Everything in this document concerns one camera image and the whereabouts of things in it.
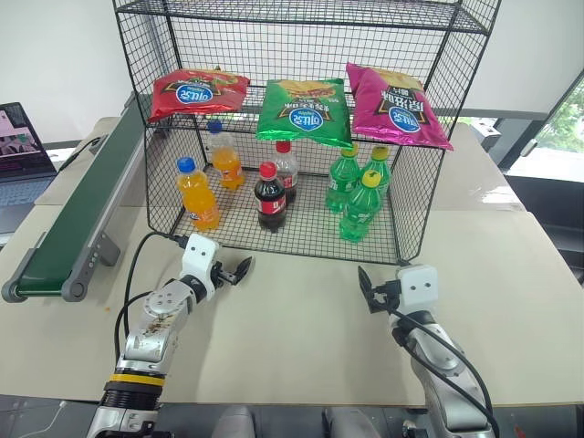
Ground green soda bottle yellow cap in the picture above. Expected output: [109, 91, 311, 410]
[362, 145, 392, 200]
[325, 143, 361, 214]
[339, 169, 382, 243]

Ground grey cable on table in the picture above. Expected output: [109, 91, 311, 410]
[57, 135, 109, 172]

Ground black wire mesh rack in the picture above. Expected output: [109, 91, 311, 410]
[111, 0, 503, 268]

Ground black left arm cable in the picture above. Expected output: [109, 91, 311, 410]
[113, 232, 188, 366]

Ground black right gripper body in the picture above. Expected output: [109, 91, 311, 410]
[370, 278, 403, 315]

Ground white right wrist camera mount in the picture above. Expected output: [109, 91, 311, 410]
[395, 264, 439, 317]

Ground red chips bag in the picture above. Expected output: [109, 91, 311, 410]
[147, 68, 251, 123]

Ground magenta chips bag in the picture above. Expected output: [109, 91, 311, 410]
[345, 62, 455, 151]

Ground white box device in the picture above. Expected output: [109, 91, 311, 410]
[473, 119, 501, 148]

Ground cola bottle red cap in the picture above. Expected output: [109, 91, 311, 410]
[253, 162, 288, 234]
[268, 141, 300, 204]

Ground open laptop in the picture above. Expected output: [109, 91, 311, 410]
[0, 102, 58, 236]

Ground green chips bag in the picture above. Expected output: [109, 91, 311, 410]
[255, 78, 353, 148]

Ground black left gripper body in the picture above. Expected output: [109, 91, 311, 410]
[210, 261, 236, 288]

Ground orange soda bottle blue cap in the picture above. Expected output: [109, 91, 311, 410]
[175, 157, 221, 232]
[206, 120, 246, 192]

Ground green conveyor belt grey frame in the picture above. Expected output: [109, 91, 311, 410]
[1, 93, 151, 303]

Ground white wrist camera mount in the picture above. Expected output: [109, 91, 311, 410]
[395, 264, 439, 317]
[181, 233, 220, 302]

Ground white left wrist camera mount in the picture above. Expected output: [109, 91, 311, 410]
[181, 233, 220, 302]

